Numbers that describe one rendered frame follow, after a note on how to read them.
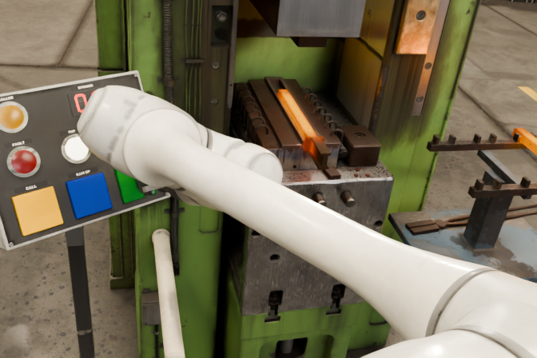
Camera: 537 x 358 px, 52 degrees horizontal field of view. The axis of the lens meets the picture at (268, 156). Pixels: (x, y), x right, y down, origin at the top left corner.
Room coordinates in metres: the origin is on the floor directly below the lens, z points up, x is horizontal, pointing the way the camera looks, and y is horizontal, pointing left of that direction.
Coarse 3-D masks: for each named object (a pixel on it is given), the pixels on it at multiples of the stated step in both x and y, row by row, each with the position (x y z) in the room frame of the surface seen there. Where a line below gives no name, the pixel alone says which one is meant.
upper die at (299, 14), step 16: (256, 0) 1.41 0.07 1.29; (272, 0) 1.25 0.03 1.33; (288, 0) 1.20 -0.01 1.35; (304, 0) 1.22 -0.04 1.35; (320, 0) 1.23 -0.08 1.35; (336, 0) 1.24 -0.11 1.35; (352, 0) 1.25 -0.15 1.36; (272, 16) 1.24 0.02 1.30; (288, 16) 1.21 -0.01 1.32; (304, 16) 1.22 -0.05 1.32; (320, 16) 1.23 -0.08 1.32; (336, 16) 1.24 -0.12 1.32; (352, 16) 1.25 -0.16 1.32; (288, 32) 1.21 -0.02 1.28; (304, 32) 1.22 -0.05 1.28; (320, 32) 1.23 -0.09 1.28; (336, 32) 1.24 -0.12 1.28; (352, 32) 1.25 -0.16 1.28
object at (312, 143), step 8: (280, 96) 1.49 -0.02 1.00; (288, 96) 1.48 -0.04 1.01; (288, 104) 1.42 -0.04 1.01; (296, 104) 1.43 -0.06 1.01; (296, 112) 1.38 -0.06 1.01; (296, 120) 1.33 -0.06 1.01; (304, 120) 1.33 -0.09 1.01; (304, 128) 1.28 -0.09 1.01; (304, 136) 1.25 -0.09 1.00; (312, 136) 1.24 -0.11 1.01; (304, 144) 1.22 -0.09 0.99; (312, 144) 1.22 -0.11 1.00; (320, 144) 1.19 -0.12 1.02; (312, 152) 1.21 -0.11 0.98; (320, 152) 1.15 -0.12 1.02; (328, 152) 1.15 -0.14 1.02; (320, 160) 1.15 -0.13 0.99; (320, 168) 1.14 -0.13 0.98; (328, 168) 1.15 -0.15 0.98
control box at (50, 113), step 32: (0, 96) 0.90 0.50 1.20; (32, 96) 0.94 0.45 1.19; (64, 96) 0.97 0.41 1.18; (0, 128) 0.87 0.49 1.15; (32, 128) 0.90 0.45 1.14; (64, 128) 0.94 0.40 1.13; (0, 160) 0.84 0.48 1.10; (64, 160) 0.90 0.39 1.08; (96, 160) 0.94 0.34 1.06; (0, 192) 0.81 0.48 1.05; (64, 192) 0.87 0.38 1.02; (160, 192) 0.98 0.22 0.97; (0, 224) 0.78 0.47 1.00; (64, 224) 0.84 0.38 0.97
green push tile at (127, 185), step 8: (120, 176) 0.94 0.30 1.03; (128, 176) 0.95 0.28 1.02; (120, 184) 0.93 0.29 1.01; (128, 184) 0.94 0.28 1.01; (136, 184) 0.95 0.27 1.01; (120, 192) 0.93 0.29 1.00; (128, 192) 0.93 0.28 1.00; (136, 192) 0.94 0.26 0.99; (128, 200) 0.92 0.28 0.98; (136, 200) 0.93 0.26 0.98
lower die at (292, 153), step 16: (256, 80) 1.62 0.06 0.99; (288, 80) 1.64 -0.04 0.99; (240, 96) 1.51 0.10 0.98; (256, 96) 1.50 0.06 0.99; (272, 96) 1.51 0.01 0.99; (304, 96) 1.53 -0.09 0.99; (256, 112) 1.41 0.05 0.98; (272, 112) 1.40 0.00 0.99; (288, 112) 1.39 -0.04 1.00; (304, 112) 1.42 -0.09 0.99; (272, 128) 1.31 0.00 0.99; (288, 128) 1.31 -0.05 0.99; (320, 128) 1.33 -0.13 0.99; (256, 144) 1.28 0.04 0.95; (272, 144) 1.23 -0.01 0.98; (288, 144) 1.22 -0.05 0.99; (336, 144) 1.25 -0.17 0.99; (288, 160) 1.22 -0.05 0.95; (304, 160) 1.23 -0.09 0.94; (336, 160) 1.26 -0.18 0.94
